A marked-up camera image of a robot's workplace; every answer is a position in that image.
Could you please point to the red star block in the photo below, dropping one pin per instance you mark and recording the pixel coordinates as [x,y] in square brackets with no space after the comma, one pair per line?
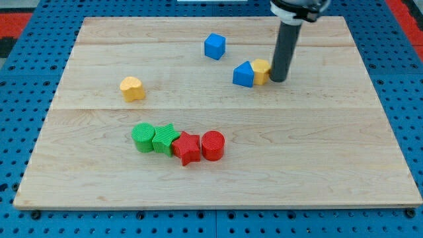
[187,148]

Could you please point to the yellow heart block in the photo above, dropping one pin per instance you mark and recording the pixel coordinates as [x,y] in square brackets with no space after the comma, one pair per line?
[132,89]

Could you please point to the blue cube block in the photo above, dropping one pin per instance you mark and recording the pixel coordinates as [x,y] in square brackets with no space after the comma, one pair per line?
[214,46]

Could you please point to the yellow hexagon block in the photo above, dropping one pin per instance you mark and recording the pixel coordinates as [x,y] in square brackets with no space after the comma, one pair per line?
[261,69]

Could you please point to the green cylinder block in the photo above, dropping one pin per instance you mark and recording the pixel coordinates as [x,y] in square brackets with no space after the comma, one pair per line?
[142,135]

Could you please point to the red cylinder block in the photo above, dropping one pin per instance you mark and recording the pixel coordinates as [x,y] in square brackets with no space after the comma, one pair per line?
[213,145]

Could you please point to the green star block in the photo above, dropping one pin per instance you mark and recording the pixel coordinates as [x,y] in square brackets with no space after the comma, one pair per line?
[163,139]

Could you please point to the blue triangle block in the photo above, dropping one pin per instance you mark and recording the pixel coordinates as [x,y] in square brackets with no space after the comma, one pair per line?
[243,75]

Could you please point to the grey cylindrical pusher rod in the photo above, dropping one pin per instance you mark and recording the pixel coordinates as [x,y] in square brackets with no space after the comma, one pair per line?
[283,52]

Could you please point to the wooden board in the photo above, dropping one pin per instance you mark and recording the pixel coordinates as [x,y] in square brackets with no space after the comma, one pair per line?
[146,117]

